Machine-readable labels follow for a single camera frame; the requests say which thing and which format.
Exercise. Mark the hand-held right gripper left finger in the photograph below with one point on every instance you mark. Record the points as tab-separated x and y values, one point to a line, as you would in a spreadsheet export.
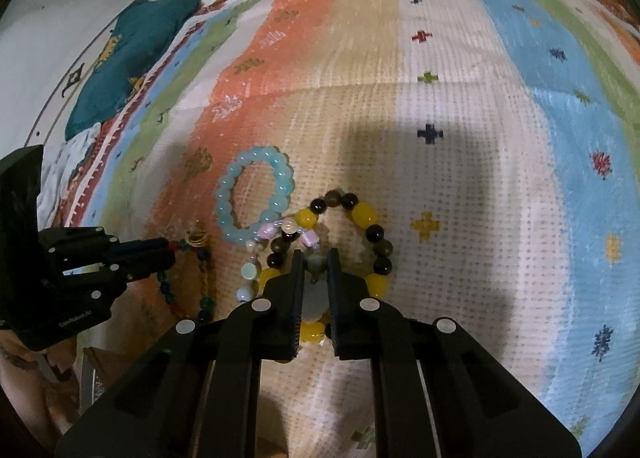
287	298

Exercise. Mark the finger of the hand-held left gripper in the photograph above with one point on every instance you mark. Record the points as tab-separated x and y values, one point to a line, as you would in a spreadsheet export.
145	247
145	268

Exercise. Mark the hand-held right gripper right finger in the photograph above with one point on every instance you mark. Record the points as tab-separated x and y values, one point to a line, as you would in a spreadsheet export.
345	308

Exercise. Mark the person's left hand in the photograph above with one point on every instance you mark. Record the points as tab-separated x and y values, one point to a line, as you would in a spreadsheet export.
25	388

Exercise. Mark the teal pillow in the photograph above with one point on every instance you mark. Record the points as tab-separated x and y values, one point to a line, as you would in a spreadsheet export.
135	53

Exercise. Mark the striped colourful mat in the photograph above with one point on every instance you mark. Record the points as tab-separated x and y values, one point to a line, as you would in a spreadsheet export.
450	88

